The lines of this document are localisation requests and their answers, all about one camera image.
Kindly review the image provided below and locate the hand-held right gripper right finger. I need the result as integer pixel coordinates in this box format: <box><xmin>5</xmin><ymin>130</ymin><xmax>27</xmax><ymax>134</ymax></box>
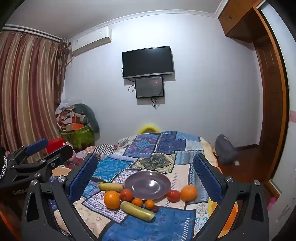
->
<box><xmin>192</xmin><ymin>153</ymin><xmax>270</xmax><ymax>241</ymax></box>

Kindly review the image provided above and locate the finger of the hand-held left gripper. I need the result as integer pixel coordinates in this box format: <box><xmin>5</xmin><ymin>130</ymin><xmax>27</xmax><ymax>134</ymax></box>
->
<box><xmin>6</xmin><ymin>138</ymin><xmax>49</xmax><ymax>165</ymax></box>
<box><xmin>14</xmin><ymin>145</ymin><xmax>74</xmax><ymax>181</ymax></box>

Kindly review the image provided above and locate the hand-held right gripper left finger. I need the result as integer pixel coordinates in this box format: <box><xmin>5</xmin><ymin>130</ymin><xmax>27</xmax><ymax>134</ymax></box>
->
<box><xmin>21</xmin><ymin>153</ymin><xmax>102</xmax><ymax>241</ymax></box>

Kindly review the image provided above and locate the large orange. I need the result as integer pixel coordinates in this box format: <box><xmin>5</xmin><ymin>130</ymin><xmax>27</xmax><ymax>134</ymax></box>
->
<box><xmin>180</xmin><ymin>185</ymin><xmax>197</xmax><ymax>202</ymax></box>
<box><xmin>104</xmin><ymin>190</ymin><xmax>121</xmax><ymax>210</ymax></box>

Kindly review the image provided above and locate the yellow-green sugarcane piece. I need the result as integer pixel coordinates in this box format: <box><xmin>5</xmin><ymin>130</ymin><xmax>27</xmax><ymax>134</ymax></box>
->
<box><xmin>98</xmin><ymin>182</ymin><xmax>125</xmax><ymax>192</ymax></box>
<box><xmin>120</xmin><ymin>201</ymin><xmax>155</xmax><ymax>222</ymax></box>

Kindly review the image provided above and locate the red tomato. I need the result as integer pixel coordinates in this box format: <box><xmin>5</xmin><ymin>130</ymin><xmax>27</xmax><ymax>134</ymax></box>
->
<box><xmin>119</xmin><ymin>189</ymin><xmax>134</xmax><ymax>202</ymax></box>
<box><xmin>167</xmin><ymin>190</ymin><xmax>181</xmax><ymax>202</ymax></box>

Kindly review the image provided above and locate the brown round plate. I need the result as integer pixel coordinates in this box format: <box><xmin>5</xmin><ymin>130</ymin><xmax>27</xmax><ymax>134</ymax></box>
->
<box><xmin>124</xmin><ymin>171</ymin><xmax>171</xmax><ymax>201</ymax></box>

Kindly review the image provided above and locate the red box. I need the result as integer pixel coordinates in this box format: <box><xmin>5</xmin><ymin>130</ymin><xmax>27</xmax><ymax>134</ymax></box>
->
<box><xmin>46</xmin><ymin>138</ymin><xmax>66</xmax><ymax>154</ymax></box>

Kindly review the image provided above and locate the pink toy figure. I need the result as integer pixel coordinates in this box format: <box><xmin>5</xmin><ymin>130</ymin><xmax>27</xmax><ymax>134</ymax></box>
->
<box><xmin>67</xmin><ymin>142</ymin><xmax>78</xmax><ymax>163</ymax></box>

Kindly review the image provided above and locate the brown cardboard piece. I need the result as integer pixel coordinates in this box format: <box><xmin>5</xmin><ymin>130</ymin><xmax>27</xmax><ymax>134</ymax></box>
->
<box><xmin>52</xmin><ymin>166</ymin><xmax>72</xmax><ymax>178</ymax></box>

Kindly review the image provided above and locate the green storage box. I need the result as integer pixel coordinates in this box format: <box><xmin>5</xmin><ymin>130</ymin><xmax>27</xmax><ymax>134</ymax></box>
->
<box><xmin>60</xmin><ymin>126</ymin><xmax>96</xmax><ymax>151</ymax></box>

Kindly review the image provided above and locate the orange cardboard box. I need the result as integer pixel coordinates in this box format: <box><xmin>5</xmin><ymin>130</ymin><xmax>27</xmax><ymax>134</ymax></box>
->
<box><xmin>67</xmin><ymin>123</ymin><xmax>84</xmax><ymax>133</ymax></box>

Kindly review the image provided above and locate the yellow orange blanket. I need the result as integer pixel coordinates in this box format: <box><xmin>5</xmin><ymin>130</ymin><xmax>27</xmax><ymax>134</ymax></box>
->
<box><xmin>207</xmin><ymin>197</ymin><xmax>239</xmax><ymax>234</ymax></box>

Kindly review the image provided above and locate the grey bag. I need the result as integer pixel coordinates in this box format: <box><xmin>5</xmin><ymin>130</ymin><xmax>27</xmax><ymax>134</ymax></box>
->
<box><xmin>215</xmin><ymin>134</ymin><xmax>238</xmax><ymax>165</ymax></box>

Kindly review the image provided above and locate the pile of clothes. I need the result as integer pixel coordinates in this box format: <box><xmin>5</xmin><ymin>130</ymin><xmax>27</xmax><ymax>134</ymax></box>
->
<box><xmin>55</xmin><ymin>100</ymin><xmax>78</xmax><ymax>130</ymax></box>

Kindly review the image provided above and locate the grey pillow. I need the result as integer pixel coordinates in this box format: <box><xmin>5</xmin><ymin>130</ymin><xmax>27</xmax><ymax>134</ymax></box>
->
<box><xmin>74</xmin><ymin>103</ymin><xmax>100</xmax><ymax>134</ymax></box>

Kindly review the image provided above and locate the blue patchwork printed blanket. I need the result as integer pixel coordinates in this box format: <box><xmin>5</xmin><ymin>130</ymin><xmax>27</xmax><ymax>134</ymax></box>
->
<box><xmin>47</xmin><ymin>131</ymin><xmax>238</xmax><ymax>241</ymax></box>

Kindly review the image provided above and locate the striped red beige curtain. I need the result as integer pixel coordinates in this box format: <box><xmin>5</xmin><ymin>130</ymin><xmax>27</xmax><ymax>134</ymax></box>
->
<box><xmin>0</xmin><ymin>31</ymin><xmax>70</xmax><ymax>163</ymax></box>

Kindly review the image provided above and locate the pink cloth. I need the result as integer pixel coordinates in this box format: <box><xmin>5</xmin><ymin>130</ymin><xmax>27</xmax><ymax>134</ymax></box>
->
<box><xmin>268</xmin><ymin>197</ymin><xmax>278</xmax><ymax>212</ymax></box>

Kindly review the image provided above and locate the yellow round object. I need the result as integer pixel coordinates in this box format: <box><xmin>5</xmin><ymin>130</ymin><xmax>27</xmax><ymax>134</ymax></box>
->
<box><xmin>138</xmin><ymin>124</ymin><xmax>160</xmax><ymax>134</ymax></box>

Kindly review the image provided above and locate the white air conditioner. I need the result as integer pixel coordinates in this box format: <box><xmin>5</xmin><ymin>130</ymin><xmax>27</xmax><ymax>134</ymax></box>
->
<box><xmin>69</xmin><ymin>26</ymin><xmax>112</xmax><ymax>56</ymax></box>

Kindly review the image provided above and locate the black white braided cord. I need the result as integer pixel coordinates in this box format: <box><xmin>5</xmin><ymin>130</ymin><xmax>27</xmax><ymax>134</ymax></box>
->
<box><xmin>0</xmin><ymin>156</ymin><xmax>7</xmax><ymax>180</ymax></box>

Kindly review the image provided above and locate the small black wall monitor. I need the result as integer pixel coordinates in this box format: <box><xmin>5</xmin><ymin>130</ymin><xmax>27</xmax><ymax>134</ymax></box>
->
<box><xmin>135</xmin><ymin>76</ymin><xmax>165</xmax><ymax>99</ymax></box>

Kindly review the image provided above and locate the black wall television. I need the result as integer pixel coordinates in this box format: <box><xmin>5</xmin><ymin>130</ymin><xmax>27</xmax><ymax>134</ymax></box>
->
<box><xmin>122</xmin><ymin>46</ymin><xmax>175</xmax><ymax>79</ymax></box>

